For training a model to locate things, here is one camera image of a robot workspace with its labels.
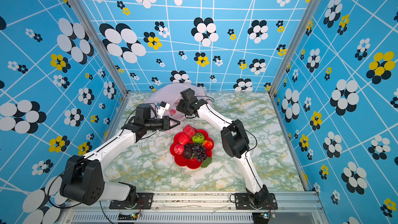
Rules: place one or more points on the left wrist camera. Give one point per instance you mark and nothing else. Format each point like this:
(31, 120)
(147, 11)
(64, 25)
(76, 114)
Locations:
(162, 108)

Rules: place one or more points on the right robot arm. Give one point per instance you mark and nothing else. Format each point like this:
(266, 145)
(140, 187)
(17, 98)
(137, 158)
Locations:
(235, 143)

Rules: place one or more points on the left aluminium corner post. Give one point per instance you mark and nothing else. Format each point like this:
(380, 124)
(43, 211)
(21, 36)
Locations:
(84, 19)

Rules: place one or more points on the right aluminium corner post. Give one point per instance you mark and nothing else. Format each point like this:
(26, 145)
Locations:
(295, 41)

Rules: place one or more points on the small red orange fruit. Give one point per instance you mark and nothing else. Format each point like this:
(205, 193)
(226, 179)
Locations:
(208, 144)

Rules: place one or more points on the pink plastic bag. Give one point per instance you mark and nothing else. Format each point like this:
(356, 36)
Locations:
(171, 95)

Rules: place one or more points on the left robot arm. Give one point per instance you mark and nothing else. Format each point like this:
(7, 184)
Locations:
(83, 179)

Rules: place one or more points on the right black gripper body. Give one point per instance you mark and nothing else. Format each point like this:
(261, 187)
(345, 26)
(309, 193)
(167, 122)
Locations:
(182, 107)

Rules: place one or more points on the aluminium corner post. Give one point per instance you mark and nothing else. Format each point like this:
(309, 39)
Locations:
(295, 41)
(84, 19)

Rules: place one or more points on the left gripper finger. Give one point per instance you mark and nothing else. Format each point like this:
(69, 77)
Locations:
(173, 126)
(173, 121)

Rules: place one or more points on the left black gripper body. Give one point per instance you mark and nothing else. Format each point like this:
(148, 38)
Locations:
(159, 125)

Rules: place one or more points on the green custard apple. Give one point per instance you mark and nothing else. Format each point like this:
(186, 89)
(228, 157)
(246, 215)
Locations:
(198, 138)

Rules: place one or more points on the dark purple grape bunch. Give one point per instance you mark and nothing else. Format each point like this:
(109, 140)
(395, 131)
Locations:
(199, 151)

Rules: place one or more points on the red strawberry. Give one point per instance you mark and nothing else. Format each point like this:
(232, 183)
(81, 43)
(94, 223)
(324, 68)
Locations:
(183, 139)

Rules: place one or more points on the red dragon fruit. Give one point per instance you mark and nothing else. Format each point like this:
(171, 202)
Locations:
(189, 131)

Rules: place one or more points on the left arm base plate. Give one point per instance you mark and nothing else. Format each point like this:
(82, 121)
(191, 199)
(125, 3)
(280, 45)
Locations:
(141, 201)

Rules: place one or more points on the red flower-shaped plate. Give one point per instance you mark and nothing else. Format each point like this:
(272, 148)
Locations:
(192, 163)

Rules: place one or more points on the pink red apple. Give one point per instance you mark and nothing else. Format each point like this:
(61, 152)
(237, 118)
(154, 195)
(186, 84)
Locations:
(179, 149)

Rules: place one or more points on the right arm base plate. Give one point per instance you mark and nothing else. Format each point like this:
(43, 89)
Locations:
(246, 201)

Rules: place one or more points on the aluminium front rail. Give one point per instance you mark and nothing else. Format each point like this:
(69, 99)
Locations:
(213, 207)

